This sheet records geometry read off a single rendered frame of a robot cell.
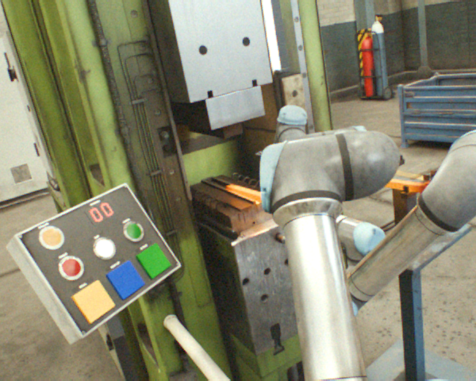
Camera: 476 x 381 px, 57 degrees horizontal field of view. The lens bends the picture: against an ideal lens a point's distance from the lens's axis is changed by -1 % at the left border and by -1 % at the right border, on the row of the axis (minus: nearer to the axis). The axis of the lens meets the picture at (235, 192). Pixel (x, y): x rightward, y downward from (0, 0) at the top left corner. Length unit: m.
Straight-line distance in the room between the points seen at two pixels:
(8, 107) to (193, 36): 5.28
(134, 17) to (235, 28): 0.30
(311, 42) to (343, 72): 7.88
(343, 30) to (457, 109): 4.97
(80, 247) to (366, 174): 0.71
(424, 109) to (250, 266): 4.05
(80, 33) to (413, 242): 1.04
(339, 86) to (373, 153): 8.87
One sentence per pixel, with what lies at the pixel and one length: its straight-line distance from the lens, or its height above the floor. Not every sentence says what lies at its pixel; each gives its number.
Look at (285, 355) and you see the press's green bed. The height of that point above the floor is 0.40.
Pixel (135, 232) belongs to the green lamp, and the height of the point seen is 1.09.
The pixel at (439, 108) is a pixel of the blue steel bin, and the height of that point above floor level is 0.46.
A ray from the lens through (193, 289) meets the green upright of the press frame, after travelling 1.66.
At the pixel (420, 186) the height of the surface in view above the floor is 0.98.
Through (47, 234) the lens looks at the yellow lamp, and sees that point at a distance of 1.13.
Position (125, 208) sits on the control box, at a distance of 1.24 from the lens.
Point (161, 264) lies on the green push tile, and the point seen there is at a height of 0.99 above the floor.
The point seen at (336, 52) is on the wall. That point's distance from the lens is 9.54.
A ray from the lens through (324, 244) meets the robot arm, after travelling 0.68.
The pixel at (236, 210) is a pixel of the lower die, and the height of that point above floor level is 0.98.
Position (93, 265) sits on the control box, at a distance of 1.15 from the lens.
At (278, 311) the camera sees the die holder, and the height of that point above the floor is 0.60.
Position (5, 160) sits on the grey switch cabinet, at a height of 0.60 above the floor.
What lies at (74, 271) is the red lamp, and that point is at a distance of 1.12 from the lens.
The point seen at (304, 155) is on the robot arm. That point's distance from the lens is 0.72.
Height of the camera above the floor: 1.52
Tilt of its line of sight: 19 degrees down
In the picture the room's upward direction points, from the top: 11 degrees counter-clockwise
